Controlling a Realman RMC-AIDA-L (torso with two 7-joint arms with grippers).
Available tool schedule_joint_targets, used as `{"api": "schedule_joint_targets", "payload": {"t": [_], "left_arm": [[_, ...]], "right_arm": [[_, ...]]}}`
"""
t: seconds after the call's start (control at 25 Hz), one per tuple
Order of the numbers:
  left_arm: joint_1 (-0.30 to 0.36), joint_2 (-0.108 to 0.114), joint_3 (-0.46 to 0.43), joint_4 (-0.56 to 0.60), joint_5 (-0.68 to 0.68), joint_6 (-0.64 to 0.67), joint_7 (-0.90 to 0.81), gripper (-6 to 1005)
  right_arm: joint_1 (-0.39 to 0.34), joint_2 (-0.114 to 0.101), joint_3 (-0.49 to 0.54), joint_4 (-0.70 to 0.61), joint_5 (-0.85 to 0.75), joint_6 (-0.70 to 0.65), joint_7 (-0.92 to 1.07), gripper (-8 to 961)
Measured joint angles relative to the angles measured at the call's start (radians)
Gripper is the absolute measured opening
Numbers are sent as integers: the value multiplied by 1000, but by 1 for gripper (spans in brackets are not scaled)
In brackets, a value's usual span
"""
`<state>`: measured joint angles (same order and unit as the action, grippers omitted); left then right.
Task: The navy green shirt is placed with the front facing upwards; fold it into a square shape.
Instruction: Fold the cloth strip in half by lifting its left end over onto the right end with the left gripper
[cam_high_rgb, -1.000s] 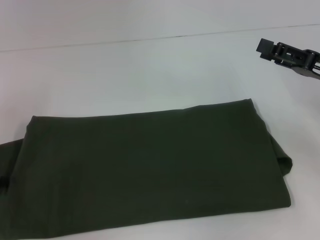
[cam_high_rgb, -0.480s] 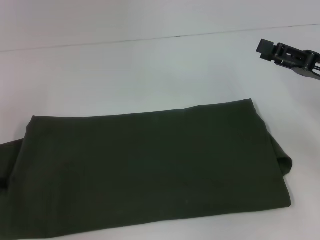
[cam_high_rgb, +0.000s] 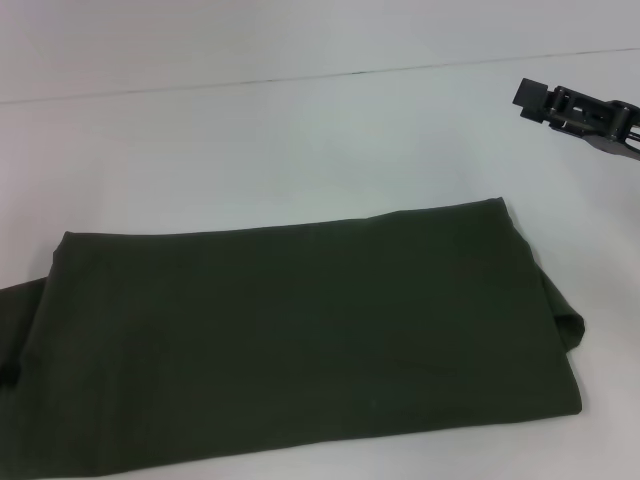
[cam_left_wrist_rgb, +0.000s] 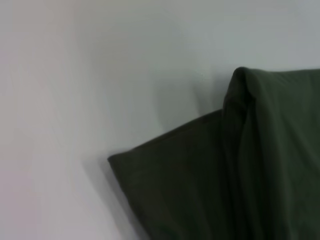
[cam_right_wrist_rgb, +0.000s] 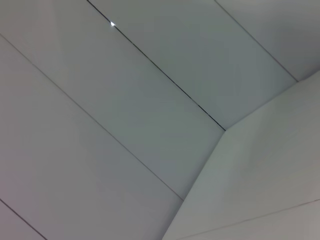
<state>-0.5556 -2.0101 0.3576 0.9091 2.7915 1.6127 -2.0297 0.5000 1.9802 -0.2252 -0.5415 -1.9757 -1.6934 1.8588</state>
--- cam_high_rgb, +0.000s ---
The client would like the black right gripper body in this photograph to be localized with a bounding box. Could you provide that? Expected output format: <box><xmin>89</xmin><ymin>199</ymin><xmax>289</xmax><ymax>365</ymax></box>
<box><xmin>582</xmin><ymin>130</ymin><xmax>640</xmax><ymax>162</ymax></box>

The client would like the dark green FREE t-shirt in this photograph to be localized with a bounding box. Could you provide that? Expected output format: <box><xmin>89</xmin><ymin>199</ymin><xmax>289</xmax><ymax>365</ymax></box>
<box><xmin>0</xmin><ymin>196</ymin><xmax>587</xmax><ymax>480</ymax></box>

